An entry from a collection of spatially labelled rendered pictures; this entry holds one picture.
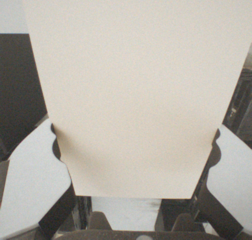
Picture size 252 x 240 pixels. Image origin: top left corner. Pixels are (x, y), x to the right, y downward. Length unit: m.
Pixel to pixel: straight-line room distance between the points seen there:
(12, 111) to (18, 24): 0.28
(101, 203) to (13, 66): 0.86
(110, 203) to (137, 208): 0.18
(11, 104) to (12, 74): 0.08
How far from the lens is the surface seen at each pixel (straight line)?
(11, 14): 0.62
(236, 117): 0.95
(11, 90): 0.48
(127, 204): 1.04
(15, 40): 0.51
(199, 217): 1.64
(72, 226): 0.82
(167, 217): 2.10
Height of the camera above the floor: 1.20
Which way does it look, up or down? 62 degrees down
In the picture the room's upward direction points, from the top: 177 degrees counter-clockwise
